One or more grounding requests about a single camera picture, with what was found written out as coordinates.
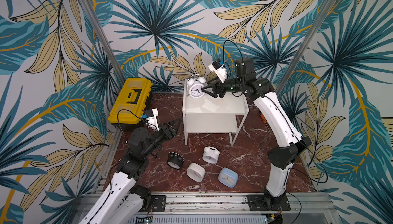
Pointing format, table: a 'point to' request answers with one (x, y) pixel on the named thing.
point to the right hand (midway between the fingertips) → (206, 85)
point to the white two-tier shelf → (207, 114)
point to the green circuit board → (147, 220)
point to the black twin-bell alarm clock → (175, 161)
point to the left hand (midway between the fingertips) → (178, 123)
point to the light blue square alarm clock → (228, 177)
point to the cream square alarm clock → (196, 172)
